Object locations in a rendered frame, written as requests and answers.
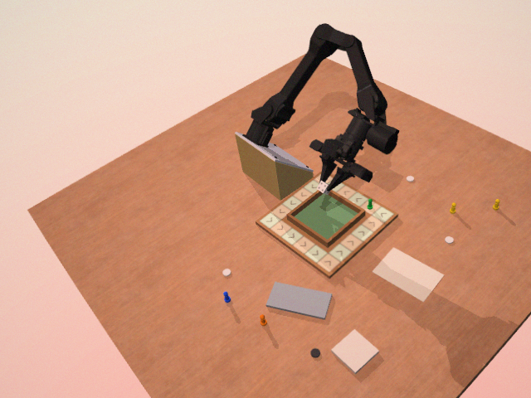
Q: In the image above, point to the pale pink flat card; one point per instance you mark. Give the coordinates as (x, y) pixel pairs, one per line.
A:
(408, 274)

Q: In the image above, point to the white die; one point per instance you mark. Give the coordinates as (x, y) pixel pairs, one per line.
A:
(323, 187)

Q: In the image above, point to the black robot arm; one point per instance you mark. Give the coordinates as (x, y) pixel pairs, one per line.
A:
(278, 109)

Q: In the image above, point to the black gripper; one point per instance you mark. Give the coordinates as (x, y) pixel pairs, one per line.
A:
(349, 169)

